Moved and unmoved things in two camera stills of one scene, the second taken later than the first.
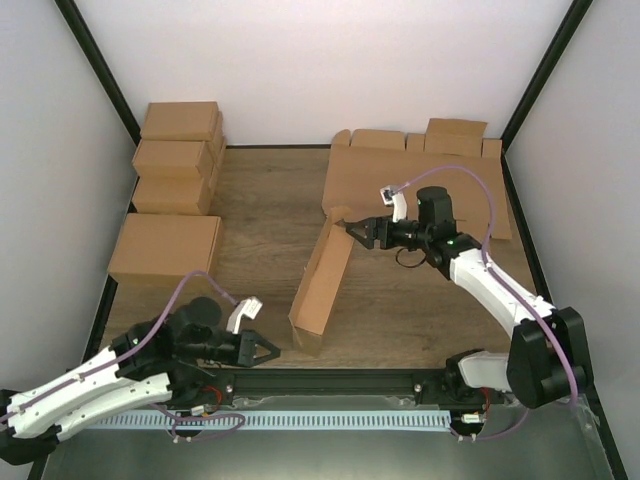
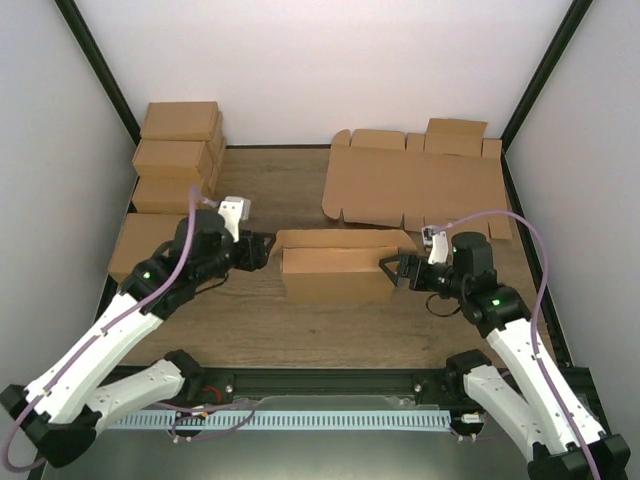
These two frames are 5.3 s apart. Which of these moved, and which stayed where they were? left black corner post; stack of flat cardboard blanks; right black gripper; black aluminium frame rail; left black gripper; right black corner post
Moved: right black gripper; left black gripper
Stayed: left black corner post; stack of flat cardboard blanks; right black corner post; black aluminium frame rail
